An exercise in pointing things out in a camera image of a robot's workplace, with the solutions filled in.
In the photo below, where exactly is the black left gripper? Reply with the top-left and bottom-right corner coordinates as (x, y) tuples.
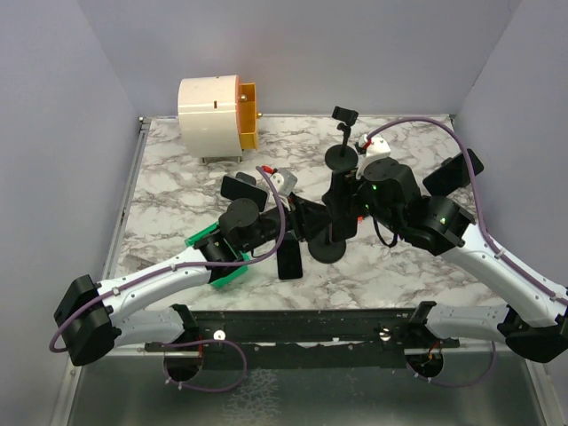
(241, 191), (335, 254)

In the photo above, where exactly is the black round-base front stand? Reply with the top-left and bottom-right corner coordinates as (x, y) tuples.
(308, 222), (346, 264)

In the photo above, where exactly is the black phone with silver edge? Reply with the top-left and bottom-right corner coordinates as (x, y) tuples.
(277, 238), (304, 280)

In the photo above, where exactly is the tall black phone stand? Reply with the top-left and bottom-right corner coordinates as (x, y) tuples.
(325, 106), (359, 171)

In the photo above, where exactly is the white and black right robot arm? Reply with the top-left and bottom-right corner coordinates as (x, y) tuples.
(322, 158), (567, 363)

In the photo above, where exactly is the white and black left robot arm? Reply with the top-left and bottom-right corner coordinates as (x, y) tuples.
(54, 197), (331, 367)

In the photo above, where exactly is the brown round phone stand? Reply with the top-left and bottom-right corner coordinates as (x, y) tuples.
(235, 172), (256, 186)

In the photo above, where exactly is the silver-edged phone left rear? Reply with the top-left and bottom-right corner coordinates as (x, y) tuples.
(220, 175), (268, 212)

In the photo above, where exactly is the black phone right side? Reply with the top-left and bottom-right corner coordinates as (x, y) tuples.
(422, 154), (470, 196)

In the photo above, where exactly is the green plastic bin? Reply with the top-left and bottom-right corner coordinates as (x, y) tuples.
(185, 224), (249, 288)

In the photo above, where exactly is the white cylindrical drum device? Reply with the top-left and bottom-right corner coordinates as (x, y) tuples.
(177, 75), (242, 159)

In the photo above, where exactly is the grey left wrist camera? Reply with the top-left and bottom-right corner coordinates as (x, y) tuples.
(262, 165), (297, 196)

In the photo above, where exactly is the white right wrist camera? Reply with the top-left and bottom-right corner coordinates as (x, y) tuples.
(355, 134), (391, 178)

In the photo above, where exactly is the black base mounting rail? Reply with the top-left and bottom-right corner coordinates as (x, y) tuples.
(145, 308), (459, 370)

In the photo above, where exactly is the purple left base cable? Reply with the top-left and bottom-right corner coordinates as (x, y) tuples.
(155, 338), (249, 393)

